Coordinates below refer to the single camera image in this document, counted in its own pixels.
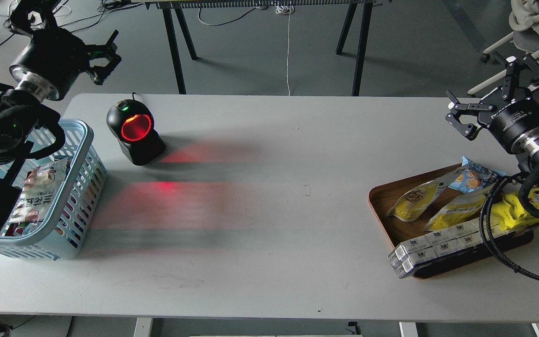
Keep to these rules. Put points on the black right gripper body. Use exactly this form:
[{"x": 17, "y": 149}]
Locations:
[{"x": 516, "y": 127}]

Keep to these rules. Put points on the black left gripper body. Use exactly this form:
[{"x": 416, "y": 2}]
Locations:
[{"x": 55, "y": 55}]

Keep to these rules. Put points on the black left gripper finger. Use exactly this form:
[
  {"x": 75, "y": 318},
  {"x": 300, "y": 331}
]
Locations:
[
  {"x": 19, "y": 22},
  {"x": 107, "y": 51}
]

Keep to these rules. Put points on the yellow nut snack pouch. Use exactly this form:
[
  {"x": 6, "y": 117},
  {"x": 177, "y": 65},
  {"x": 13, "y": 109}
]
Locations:
[{"x": 415, "y": 201}]

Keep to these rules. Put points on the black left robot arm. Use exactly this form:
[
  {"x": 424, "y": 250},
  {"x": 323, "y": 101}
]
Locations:
[{"x": 29, "y": 129}]

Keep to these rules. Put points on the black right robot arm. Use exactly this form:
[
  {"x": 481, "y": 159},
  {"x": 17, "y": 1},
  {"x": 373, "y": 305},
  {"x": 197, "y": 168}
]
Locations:
[{"x": 469, "y": 119}]

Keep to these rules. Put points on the blue snack packet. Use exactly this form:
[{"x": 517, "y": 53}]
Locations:
[{"x": 474, "y": 177}]

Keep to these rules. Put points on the yellow white snack pouch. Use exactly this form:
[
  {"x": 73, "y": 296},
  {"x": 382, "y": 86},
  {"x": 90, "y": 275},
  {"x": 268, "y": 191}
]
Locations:
[{"x": 460, "y": 209}]

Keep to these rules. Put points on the bright yellow cartoon snack bag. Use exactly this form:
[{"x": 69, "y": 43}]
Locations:
[{"x": 509, "y": 212}]

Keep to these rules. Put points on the white red snack bag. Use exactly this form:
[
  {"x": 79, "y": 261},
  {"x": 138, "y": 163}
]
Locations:
[{"x": 36, "y": 198}]

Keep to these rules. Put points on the light blue plastic basket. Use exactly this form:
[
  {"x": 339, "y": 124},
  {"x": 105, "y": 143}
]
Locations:
[{"x": 62, "y": 233}]

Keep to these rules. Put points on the black barcode scanner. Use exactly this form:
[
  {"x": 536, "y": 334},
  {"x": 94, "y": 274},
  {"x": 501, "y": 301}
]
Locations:
[{"x": 132, "y": 123}]

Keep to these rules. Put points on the black legged background table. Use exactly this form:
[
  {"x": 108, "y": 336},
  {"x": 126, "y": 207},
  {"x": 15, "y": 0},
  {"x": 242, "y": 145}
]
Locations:
[{"x": 247, "y": 51}]

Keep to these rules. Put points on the brown wooden tray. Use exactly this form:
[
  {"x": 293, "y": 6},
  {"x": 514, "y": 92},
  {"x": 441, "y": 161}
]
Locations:
[{"x": 382, "y": 198}]

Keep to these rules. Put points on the upper white drink carton pack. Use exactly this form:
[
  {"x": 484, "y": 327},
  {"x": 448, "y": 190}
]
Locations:
[{"x": 445, "y": 242}]

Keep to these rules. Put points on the white drink carton pack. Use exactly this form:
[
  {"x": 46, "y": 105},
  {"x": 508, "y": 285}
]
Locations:
[
  {"x": 440, "y": 265},
  {"x": 445, "y": 242}
]

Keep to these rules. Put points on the lower white drink carton pack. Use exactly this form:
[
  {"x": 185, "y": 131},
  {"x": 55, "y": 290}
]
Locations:
[{"x": 440, "y": 265}]

